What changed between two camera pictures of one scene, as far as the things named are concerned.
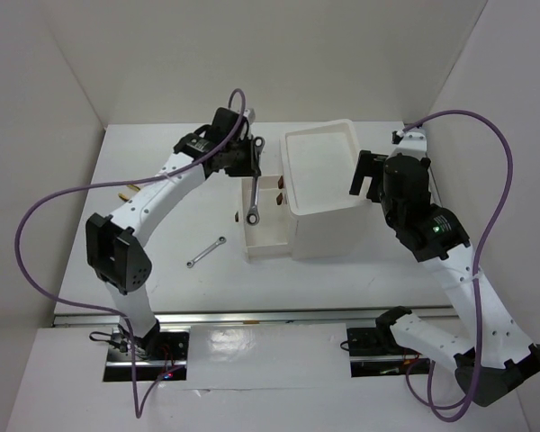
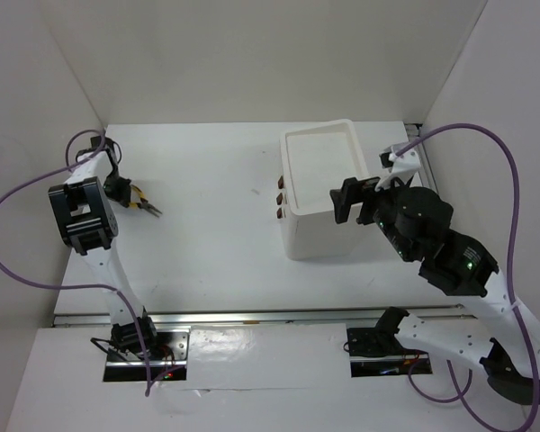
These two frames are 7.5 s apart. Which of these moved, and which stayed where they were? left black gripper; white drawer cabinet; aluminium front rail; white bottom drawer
Moved: white bottom drawer; left black gripper
Stayed: white drawer cabinet; aluminium front rail
